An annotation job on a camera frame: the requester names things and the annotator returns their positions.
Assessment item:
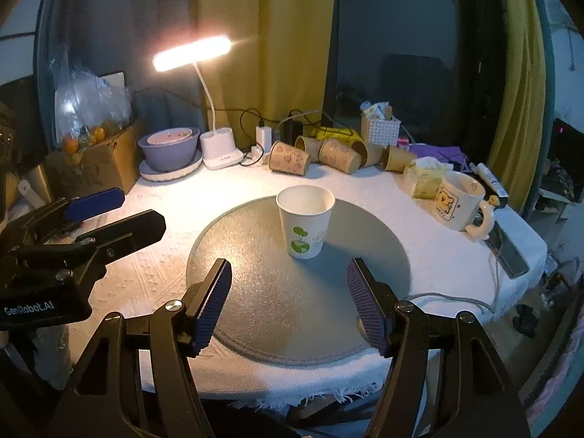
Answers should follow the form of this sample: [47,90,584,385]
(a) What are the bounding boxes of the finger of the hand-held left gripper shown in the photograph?
[0,188,127,249]
[13,209,167,293]

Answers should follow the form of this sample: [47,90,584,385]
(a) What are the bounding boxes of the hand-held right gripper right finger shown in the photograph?
[346,257,533,438]

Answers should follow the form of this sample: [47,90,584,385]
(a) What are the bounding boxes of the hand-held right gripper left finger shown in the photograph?
[46,258,233,438]

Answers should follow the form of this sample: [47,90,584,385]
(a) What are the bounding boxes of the white paper cup green print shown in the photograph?
[276,185,336,260]

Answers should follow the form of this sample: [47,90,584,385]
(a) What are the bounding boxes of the brown paper cup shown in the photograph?
[382,145,417,173]
[268,140,312,177]
[318,138,363,175]
[294,135,324,154]
[351,140,385,168]

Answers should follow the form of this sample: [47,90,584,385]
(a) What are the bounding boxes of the cardboard box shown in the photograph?
[45,119,147,198]

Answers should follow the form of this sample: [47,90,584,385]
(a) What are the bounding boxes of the round grey mat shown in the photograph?
[186,196,411,368]

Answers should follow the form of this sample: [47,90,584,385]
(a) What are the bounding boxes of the white scalloped plate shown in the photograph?
[139,150,204,184]

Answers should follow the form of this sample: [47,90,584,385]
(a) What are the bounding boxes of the purple bowl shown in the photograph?
[138,127,202,173]

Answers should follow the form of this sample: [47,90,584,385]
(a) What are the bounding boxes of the pink bowl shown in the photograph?
[147,128,193,146]

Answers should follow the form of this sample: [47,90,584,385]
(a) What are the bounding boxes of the clear plastic bag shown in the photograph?
[49,48,134,149]

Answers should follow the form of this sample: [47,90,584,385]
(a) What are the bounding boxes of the white desk lamp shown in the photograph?
[152,33,245,170]

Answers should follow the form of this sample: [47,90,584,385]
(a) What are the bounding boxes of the ceramic mug bear print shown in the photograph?
[431,170,501,243]

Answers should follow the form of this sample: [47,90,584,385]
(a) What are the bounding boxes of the tissue pack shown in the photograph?
[403,156,450,200]

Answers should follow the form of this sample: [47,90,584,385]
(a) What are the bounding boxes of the black phone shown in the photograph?
[485,223,531,280]

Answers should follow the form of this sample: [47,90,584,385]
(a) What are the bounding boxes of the purple cloth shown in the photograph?
[407,143,472,168]

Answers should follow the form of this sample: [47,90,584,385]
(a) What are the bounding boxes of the white perforated basket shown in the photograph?
[361,112,402,147]

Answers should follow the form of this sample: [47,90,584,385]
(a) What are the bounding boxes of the white tube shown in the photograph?
[471,162,510,200]

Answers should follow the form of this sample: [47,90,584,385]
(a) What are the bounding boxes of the grey curtain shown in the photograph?
[35,0,207,115]

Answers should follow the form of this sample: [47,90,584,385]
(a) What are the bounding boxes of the black power adapter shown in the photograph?
[278,119,306,145]

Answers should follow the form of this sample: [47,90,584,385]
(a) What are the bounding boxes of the snack packets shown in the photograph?
[360,100,394,122]

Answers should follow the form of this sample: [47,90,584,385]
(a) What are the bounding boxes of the wide yellow curtain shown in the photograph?
[195,0,339,132]

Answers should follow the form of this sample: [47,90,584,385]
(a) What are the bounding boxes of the narrow yellow curtain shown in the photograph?
[487,0,549,213]

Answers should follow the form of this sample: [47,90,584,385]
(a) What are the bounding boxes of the grey cable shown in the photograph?
[410,242,503,316]

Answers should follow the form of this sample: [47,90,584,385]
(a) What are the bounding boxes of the black cable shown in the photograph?
[227,108,330,147]

